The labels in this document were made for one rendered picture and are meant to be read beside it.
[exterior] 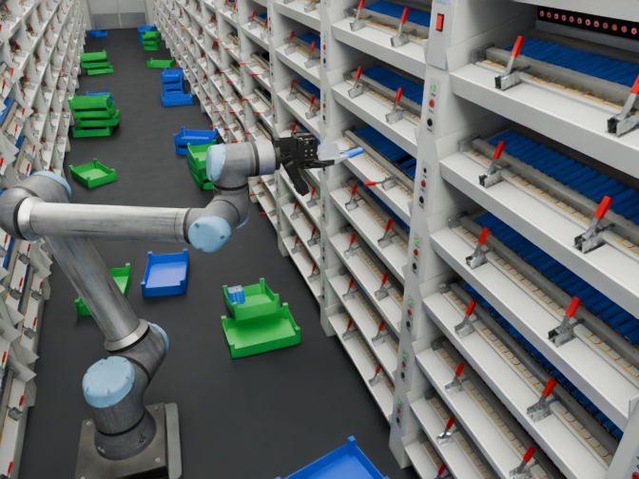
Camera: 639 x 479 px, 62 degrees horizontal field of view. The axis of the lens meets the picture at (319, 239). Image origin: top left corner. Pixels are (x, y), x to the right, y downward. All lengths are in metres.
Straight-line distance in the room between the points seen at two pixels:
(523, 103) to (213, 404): 1.56
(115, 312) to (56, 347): 0.81
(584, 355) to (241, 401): 1.38
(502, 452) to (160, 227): 0.95
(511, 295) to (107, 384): 1.16
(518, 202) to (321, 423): 1.22
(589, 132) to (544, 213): 0.20
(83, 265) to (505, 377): 1.20
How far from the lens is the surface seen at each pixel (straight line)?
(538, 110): 0.98
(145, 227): 1.36
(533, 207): 1.06
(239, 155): 1.36
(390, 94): 1.59
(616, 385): 1.01
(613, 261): 0.94
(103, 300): 1.76
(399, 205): 1.46
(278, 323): 2.43
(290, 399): 2.10
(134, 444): 1.85
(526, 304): 1.13
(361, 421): 2.04
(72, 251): 1.70
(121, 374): 1.74
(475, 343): 1.31
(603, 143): 0.89
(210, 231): 1.28
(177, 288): 2.67
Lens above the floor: 1.53
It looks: 30 degrees down
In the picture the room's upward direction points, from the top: straight up
